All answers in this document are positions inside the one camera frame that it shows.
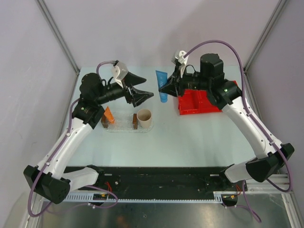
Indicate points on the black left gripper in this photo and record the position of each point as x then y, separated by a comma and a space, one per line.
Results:
137, 96

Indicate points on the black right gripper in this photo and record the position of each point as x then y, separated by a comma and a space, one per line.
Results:
175, 84

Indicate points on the blue toothpaste tube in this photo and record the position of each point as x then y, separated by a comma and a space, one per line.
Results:
162, 80

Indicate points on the red plastic organizer bin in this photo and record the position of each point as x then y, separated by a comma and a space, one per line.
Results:
197, 102

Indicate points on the beige cup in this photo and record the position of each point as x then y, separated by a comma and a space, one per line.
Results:
144, 117

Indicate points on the clear acrylic toothbrush stand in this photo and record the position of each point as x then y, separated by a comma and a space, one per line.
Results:
123, 123

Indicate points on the orange toothpaste tube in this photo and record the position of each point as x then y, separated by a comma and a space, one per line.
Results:
109, 116

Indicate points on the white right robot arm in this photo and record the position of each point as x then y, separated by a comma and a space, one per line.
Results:
270, 152

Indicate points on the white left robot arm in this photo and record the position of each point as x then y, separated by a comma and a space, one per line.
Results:
48, 178

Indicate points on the clear oval glass tray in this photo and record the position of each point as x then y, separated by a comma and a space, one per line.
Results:
139, 130

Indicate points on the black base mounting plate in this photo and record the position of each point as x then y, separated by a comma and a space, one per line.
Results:
166, 182

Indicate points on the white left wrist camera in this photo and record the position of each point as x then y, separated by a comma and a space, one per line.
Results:
119, 71

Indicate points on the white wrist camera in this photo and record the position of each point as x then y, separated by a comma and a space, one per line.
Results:
119, 71
180, 59

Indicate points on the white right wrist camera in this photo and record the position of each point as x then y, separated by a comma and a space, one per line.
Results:
180, 59

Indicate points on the white slotted cable duct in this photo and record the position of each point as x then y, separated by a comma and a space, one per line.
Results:
96, 197

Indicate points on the left aluminium frame post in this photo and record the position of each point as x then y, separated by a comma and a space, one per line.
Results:
57, 34

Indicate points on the aluminium frame post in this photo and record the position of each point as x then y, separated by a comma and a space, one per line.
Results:
57, 34
275, 16

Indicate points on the right aluminium frame post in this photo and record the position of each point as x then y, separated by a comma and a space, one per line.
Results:
275, 16

